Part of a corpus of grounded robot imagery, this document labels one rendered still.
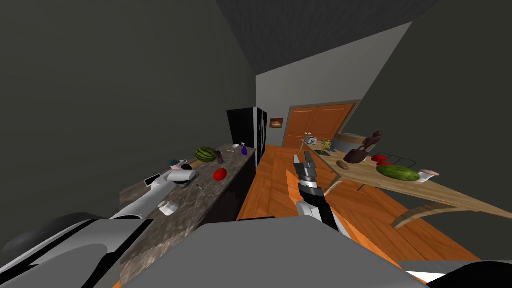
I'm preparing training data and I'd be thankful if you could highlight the green striped round watermelon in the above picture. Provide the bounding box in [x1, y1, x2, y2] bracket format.
[195, 146, 218, 164]

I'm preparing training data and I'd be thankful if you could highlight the black wire rack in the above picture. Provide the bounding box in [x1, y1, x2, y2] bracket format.
[369, 152, 417, 169]

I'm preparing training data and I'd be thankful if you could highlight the black fridge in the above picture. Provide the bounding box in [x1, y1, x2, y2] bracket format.
[226, 106, 269, 168]

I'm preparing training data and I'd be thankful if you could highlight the green striped long watermelon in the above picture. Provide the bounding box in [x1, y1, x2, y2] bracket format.
[375, 164, 421, 183]

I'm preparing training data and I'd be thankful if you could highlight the wooden table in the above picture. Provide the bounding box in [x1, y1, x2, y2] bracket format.
[299, 139, 512, 230]

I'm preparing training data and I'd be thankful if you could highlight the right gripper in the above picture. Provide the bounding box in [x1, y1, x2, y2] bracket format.
[293, 150, 318, 183]

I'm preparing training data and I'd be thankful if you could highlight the pink and white mug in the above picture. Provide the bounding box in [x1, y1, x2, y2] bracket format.
[415, 169, 441, 184]

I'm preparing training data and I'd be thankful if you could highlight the orange double door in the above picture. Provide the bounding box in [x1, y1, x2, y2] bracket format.
[281, 103, 357, 150]

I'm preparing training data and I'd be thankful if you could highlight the grey round tub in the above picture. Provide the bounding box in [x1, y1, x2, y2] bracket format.
[332, 131, 369, 154]

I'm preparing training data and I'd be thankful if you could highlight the dark brown statue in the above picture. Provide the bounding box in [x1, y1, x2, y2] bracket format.
[343, 130, 384, 165]

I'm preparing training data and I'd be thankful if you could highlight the red tomato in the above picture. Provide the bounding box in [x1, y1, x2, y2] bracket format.
[371, 154, 395, 167]

